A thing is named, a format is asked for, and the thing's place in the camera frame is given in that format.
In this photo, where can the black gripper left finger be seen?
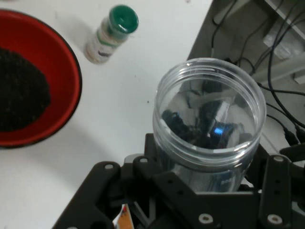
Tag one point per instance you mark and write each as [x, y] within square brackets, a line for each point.
[100, 202]

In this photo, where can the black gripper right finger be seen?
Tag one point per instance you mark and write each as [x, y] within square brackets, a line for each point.
[274, 190]

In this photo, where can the tall clear plastic jar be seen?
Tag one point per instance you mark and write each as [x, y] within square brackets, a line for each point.
[252, 95]

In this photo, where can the black seeds pile in bowl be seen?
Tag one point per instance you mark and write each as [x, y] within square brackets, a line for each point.
[21, 90]

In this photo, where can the red bowl with black rim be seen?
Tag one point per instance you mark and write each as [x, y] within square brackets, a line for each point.
[59, 59]

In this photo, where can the small spice jar green cap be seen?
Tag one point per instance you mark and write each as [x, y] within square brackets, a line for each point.
[124, 19]

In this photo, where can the grey metal frame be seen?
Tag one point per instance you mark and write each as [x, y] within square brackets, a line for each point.
[283, 50]

